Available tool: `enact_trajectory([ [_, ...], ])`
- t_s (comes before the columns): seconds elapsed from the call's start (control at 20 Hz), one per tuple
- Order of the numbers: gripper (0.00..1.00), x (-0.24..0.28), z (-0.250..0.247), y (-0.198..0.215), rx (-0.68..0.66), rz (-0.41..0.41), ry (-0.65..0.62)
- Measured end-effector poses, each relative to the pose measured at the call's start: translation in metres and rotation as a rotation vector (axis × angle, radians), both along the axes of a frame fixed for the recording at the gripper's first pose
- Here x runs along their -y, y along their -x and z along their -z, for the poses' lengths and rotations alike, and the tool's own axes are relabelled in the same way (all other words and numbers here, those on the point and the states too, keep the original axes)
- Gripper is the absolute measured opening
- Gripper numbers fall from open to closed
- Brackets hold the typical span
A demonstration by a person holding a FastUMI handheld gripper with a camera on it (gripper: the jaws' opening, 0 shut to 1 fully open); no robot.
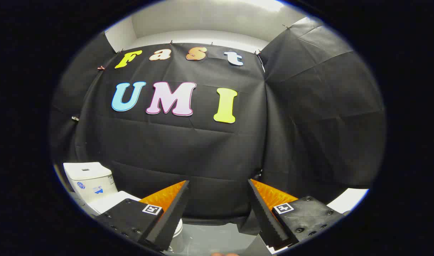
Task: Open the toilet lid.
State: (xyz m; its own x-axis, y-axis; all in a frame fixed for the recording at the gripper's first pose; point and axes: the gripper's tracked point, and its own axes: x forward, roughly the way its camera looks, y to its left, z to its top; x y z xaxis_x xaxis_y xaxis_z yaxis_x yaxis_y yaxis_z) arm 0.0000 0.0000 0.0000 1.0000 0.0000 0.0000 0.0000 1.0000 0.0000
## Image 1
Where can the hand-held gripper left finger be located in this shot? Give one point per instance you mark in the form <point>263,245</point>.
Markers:
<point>170,217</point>

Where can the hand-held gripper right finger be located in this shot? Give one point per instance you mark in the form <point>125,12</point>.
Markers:
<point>266,217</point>

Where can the white ceramic toilet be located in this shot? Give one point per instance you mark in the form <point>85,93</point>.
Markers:
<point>90,177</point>

